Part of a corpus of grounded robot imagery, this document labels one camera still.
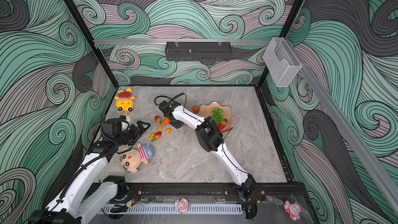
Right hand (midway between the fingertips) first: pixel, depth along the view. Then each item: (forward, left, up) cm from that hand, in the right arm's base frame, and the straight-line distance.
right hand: (181, 121), depth 99 cm
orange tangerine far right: (+10, -10, +1) cm, 14 cm away
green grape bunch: (+2, -24, +4) cm, 24 cm away
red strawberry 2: (-10, +13, +1) cm, 16 cm away
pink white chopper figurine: (-45, -3, +3) cm, 45 cm away
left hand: (-13, +16, +15) cm, 26 cm away
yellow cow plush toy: (+12, +38, +7) cm, 40 cm away
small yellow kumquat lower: (-6, +8, 0) cm, 10 cm away
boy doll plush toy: (-27, +23, +8) cm, 36 cm away
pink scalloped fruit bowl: (+7, -17, +2) cm, 18 cm away
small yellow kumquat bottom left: (-10, +17, +1) cm, 20 cm away
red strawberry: (+2, +15, +1) cm, 16 cm away
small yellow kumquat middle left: (-4, +13, 0) cm, 14 cm away
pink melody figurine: (-47, -52, +3) cm, 70 cm away
